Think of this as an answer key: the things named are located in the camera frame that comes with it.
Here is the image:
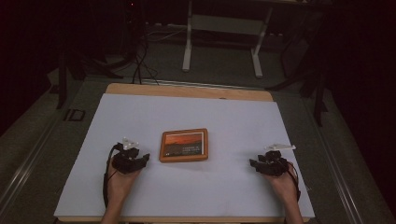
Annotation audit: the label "wooden photo frame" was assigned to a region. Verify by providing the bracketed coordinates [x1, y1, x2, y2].
[158, 128, 209, 163]

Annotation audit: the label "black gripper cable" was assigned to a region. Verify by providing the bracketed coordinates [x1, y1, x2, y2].
[102, 143, 123, 209]
[287, 161, 303, 203]

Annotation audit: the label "black metal stand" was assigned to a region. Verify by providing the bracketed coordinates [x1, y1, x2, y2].
[266, 12, 330, 128]
[55, 50, 87, 110]

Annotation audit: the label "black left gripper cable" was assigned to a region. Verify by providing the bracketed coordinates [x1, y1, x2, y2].
[102, 143, 123, 209]

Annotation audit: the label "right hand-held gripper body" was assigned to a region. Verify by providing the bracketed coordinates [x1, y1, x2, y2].
[258, 143, 297, 177]

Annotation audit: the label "black floor cables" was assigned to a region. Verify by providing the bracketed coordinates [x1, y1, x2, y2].
[130, 29, 161, 86]

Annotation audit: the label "black floor bracket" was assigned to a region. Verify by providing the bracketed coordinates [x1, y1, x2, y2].
[63, 108, 86, 122]

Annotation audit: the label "metal floor rail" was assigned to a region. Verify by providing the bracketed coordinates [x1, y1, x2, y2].
[0, 116, 64, 216]
[306, 101, 367, 224]

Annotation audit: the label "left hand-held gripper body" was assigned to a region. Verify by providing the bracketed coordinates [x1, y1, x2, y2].
[111, 136, 143, 175]

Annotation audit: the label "person's left hand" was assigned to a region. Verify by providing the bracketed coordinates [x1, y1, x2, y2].
[106, 161, 142, 210]

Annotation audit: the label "white metal desk frame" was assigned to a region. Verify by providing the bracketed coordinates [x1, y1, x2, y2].
[181, 0, 275, 78]

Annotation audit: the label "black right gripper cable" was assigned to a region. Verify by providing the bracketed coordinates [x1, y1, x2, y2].
[287, 161, 303, 203]

